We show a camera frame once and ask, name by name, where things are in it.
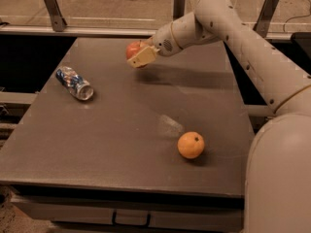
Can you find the red apple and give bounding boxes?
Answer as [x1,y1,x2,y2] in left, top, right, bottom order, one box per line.
[125,41,145,68]

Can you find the metal railing base bar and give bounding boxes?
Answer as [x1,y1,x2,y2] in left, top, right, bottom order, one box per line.
[0,23,292,44]

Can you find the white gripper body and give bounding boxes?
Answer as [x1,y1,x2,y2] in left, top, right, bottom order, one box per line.
[153,23,182,56]

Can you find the crushed blue soda can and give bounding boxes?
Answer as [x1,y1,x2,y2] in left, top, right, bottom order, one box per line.
[55,66,94,101]

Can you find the metal railing bracket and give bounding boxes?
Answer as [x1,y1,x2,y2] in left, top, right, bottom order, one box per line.
[254,0,280,38]
[44,0,67,32]
[173,0,186,19]

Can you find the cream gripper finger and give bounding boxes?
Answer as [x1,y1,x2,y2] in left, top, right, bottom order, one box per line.
[139,46,159,67]
[140,37,154,47]

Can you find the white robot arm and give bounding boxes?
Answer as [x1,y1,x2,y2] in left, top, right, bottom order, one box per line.
[126,0,311,233]

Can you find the middle metal railing bracket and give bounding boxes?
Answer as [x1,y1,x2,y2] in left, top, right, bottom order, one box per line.
[173,0,186,19]

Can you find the black drawer handle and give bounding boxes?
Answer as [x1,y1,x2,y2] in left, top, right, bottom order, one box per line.
[112,210,151,227]

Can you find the right metal railing bracket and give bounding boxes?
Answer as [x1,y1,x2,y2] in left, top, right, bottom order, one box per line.
[254,0,280,38]

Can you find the grey table drawer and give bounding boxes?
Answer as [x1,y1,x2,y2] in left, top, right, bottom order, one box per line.
[12,195,243,233]

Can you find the left metal railing bracket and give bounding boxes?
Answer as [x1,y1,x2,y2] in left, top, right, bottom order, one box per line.
[44,0,67,32]

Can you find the orange fruit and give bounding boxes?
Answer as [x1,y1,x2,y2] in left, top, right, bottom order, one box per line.
[177,132,205,159]

